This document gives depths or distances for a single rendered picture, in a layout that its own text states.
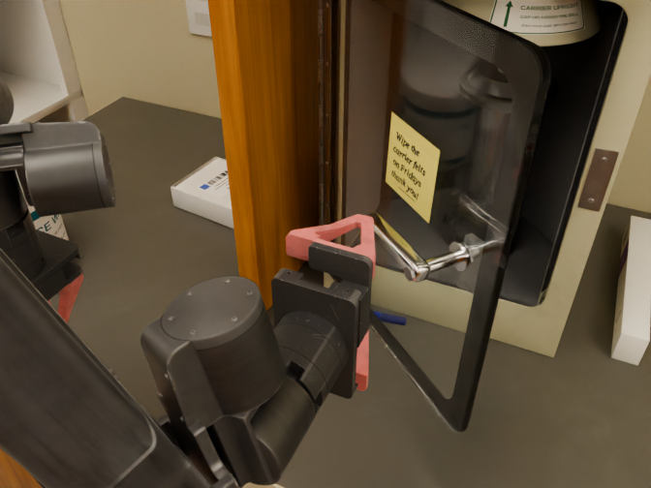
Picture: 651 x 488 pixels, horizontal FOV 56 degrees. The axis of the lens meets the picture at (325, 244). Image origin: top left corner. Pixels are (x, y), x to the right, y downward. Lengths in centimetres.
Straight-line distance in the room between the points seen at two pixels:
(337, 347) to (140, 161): 85
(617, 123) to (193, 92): 97
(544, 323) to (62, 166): 57
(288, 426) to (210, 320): 9
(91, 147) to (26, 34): 117
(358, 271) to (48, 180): 25
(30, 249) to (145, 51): 93
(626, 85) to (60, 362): 52
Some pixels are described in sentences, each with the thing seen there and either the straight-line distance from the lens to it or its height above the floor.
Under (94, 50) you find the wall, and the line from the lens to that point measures 155.
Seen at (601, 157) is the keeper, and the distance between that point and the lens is 66.
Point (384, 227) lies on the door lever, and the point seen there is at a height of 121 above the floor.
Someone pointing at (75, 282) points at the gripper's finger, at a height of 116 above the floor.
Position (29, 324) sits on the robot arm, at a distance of 29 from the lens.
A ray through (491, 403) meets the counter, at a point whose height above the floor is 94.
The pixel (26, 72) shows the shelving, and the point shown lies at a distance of 173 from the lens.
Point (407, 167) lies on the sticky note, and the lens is 57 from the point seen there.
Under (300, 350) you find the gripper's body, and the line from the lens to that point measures 41.
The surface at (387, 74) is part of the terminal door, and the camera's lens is 57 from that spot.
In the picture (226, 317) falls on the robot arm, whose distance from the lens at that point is 33.
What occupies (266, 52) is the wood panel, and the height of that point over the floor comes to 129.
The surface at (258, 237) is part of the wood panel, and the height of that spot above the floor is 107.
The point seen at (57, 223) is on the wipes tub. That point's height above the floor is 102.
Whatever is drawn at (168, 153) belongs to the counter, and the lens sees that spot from 123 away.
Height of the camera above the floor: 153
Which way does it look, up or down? 38 degrees down
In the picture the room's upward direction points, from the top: straight up
